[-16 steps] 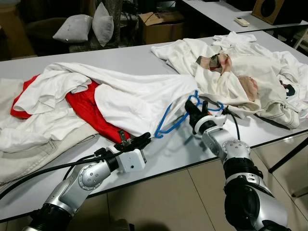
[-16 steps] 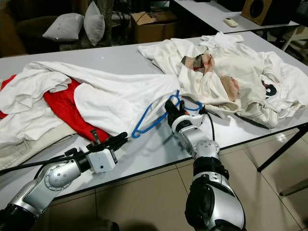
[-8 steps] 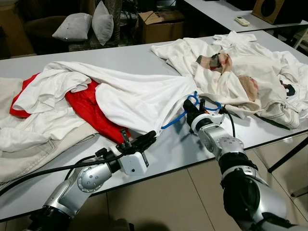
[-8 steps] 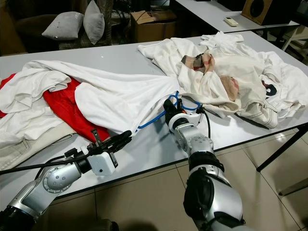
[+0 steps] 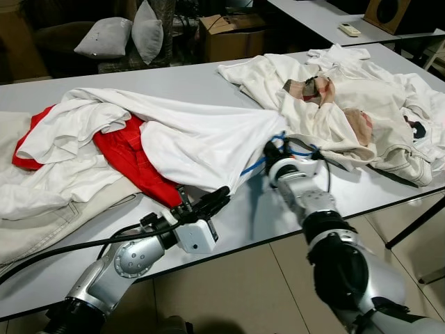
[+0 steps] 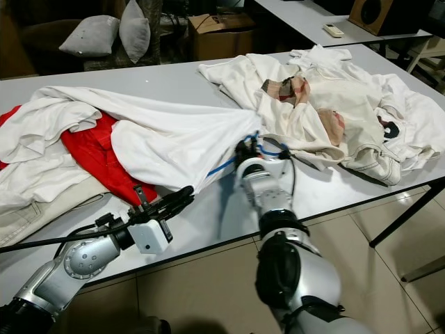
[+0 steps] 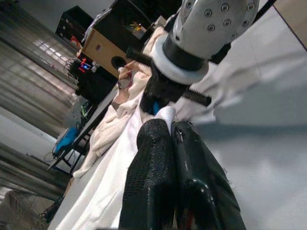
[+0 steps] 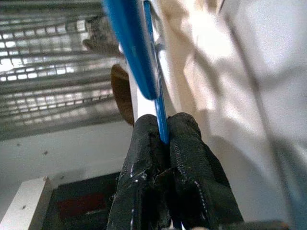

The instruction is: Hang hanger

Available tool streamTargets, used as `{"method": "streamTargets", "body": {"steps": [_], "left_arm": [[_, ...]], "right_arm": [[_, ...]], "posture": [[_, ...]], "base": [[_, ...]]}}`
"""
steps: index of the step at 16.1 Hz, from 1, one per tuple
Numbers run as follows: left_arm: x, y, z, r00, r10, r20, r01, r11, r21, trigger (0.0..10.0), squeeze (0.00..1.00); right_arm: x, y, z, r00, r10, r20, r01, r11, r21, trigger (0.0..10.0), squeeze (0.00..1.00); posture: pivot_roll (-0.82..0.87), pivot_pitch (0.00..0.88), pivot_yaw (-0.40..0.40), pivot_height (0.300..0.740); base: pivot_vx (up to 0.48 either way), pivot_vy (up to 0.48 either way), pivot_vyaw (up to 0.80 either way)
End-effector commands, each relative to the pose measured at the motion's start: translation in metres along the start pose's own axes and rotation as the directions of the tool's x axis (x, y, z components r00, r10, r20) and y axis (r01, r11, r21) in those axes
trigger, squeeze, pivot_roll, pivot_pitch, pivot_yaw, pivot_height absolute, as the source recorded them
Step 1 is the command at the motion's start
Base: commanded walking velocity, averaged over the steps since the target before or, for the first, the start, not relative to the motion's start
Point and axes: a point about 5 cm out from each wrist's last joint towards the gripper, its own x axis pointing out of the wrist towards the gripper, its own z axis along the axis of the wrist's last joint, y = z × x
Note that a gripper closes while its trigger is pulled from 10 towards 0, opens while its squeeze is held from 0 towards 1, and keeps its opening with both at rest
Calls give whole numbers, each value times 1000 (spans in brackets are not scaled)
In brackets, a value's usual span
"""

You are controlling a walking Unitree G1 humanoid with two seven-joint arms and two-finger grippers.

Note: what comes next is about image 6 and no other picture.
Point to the plain white shirt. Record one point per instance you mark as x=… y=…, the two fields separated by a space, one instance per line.
x=167 y=146

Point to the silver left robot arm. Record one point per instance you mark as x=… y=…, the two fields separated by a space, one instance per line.
x=83 y=261

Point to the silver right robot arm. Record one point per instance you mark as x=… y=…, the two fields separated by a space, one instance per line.
x=271 y=198

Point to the plain red shirt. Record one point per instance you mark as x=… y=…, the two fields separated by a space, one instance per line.
x=101 y=156

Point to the white long sleeve garment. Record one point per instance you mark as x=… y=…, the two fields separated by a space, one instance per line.
x=240 y=73

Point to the open cardboard box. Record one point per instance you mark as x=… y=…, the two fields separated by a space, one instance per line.
x=219 y=43

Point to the grey robot leg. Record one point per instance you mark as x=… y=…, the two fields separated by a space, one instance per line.
x=146 y=327

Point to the cream crumpled garment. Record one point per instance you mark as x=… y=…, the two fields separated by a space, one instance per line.
x=28 y=202

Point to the white remote control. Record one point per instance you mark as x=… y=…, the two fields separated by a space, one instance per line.
x=334 y=30

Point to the grey square pillow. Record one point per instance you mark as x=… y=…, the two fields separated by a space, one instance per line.
x=135 y=31
x=89 y=36

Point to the black table leg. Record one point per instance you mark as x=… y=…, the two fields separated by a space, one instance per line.
x=410 y=217

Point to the wooden speaker black cone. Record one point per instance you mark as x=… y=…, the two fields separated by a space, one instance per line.
x=379 y=14

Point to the dark sofa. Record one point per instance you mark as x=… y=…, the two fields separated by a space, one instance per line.
x=35 y=42

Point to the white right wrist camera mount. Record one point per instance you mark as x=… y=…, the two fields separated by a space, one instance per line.
x=257 y=169

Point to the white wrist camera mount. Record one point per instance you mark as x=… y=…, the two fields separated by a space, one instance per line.
x=151 y=238
x=257 y=169

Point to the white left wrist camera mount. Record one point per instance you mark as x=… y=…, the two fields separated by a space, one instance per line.
x=151 y=238

